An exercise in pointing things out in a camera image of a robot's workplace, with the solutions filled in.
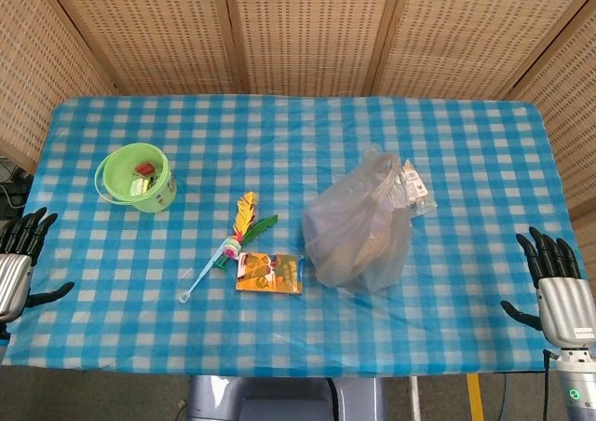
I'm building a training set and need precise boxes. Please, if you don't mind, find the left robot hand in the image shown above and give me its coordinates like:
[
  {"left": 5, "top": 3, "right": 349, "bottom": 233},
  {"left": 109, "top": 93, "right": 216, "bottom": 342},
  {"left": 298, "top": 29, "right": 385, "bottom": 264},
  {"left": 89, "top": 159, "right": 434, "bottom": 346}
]
[{"left": 0, "top": 207, "right": 75, "bottom": 325}]

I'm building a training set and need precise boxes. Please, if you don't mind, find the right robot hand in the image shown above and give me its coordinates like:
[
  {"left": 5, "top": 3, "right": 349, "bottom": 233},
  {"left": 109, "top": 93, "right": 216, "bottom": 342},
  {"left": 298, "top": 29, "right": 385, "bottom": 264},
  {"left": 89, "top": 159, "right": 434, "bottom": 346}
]
[{"left": 500, "top": 225, "right": 596, "bottom": 350}]

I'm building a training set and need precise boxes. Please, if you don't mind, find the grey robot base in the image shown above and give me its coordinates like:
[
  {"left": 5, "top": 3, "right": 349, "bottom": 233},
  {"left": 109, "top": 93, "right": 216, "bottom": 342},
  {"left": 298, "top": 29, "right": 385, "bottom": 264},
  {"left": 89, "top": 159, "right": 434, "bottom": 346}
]
[{"left": 186, "top": 374, "right": 388, "bottom": 421}]

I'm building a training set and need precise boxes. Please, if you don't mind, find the clear plastic bag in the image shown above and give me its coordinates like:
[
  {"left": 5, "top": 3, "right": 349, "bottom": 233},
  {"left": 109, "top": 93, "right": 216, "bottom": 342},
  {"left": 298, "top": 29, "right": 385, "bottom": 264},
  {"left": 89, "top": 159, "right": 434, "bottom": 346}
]
[{"left": 302, "top": 144, "right": 412, "bottom": 294}]

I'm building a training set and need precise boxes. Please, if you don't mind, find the blue white checkered tablecloth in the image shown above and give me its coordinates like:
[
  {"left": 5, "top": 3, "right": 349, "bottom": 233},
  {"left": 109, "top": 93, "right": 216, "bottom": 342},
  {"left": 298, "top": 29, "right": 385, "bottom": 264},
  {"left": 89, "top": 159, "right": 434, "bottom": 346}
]
[{"left": 0, "top": 93, "right": 580, "bottom": 378}]

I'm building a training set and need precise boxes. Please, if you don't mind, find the green plastic bucket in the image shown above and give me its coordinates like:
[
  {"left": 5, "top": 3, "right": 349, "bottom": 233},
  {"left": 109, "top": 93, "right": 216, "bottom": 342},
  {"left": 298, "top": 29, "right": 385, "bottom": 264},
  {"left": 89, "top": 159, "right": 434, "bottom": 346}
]
[{"left": 94, "top": 143, "right": 178, "bottom": 214}]

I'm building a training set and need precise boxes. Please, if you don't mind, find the clear snack packet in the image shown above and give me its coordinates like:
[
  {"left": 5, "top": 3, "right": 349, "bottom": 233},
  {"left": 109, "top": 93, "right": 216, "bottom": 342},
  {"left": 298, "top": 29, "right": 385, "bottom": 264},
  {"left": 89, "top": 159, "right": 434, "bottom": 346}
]
[{"left": 395, "top": 157, "right": 438, "bottom": 219}]

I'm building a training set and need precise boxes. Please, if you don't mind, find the light blue toothbrush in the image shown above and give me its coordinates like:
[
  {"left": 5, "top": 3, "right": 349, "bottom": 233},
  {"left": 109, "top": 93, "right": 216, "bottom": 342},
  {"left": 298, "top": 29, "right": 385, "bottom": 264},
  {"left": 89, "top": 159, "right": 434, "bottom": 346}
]
[{"left": 179, "top": 237, "right": 239, "bottom": 305}]

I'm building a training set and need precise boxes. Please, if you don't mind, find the colourful feather shuttlecock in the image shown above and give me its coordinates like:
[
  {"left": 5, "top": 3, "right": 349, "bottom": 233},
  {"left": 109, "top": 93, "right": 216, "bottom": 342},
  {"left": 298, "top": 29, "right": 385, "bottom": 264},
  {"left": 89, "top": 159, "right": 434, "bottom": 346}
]
[{"left": 214, "top": 190, "right": 279, "bottom": 271}]

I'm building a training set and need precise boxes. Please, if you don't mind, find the orange snack packet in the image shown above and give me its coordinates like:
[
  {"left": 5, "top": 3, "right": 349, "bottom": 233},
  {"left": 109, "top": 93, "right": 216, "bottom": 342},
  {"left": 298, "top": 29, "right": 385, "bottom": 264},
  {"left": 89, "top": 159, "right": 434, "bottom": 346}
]
[{"left": 235, "top": 251, "right": 305, "bottom": 297}]

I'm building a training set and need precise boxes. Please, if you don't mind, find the woven bamboo folding screen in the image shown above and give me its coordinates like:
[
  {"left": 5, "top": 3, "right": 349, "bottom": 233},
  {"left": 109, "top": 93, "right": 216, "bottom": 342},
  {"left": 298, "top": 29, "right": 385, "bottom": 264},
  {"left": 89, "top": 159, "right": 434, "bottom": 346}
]
[{"left": 0, "top": 0, "right": 596, "bottom": 226}]

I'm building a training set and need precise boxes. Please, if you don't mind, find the black cable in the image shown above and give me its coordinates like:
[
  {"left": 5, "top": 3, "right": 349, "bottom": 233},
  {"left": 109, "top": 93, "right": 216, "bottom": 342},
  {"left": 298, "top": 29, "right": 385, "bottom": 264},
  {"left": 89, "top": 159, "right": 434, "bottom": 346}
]
[{"left": 541, "top": 348, "right": 560, "bottom": 421}]

